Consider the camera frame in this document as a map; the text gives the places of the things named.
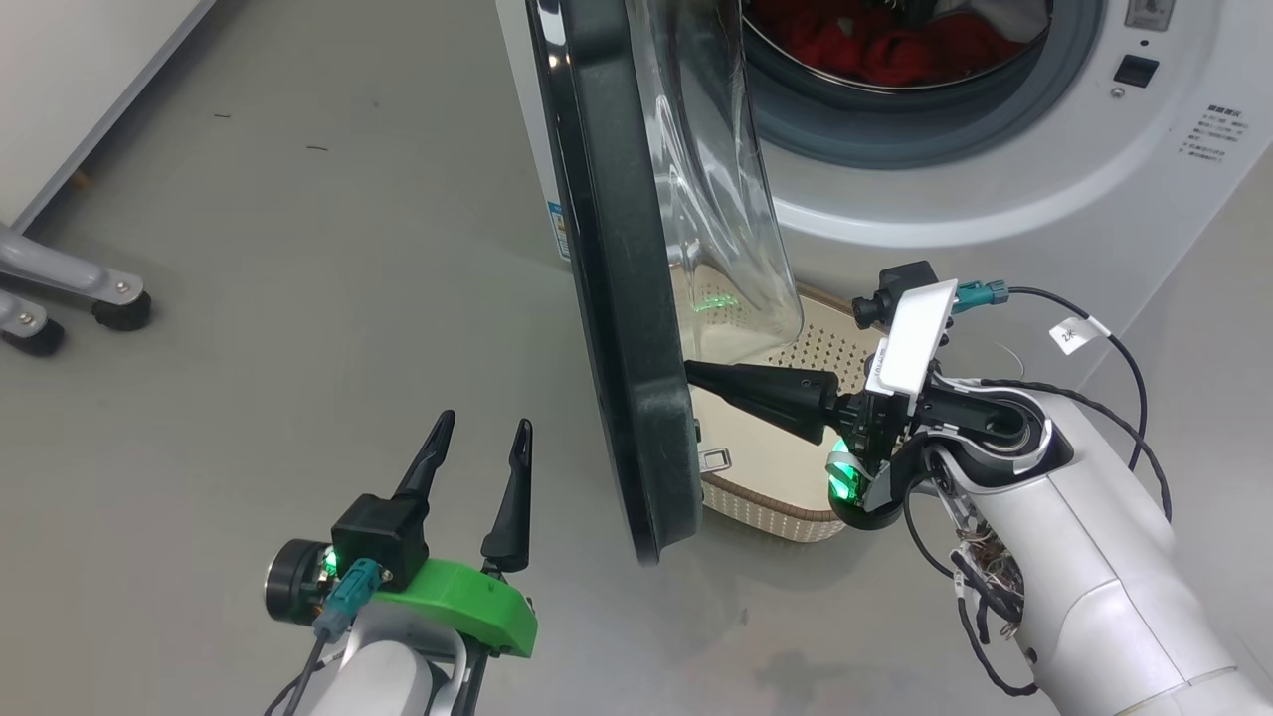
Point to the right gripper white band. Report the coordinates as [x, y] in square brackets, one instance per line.
[910, 348]

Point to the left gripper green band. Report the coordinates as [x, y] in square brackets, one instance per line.
[467, 602]

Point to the dark washer door glass bowl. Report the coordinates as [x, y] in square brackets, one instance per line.
[617, 298]

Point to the red garment white striped trim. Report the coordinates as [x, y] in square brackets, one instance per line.
[905, 55]

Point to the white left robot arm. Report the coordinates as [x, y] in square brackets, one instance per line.
[388, 676]

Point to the cream perforated laundry basket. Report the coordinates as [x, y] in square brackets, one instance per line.
[766, 467]

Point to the white front-load washing machine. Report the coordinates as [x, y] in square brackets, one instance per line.
[995, 209]

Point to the blue energy label sticker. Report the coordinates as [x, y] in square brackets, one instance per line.
[559, 231]

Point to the long grey leg with caster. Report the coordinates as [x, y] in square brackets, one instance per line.
[60, 268]

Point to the short grey leg with caster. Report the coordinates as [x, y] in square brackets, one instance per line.
[25, 323]

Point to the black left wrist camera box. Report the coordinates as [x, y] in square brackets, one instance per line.
[383, 532]

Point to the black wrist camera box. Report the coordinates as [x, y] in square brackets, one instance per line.
[900, 278]
[383, 532]

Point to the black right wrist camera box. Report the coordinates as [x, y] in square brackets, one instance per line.
[900, 278]

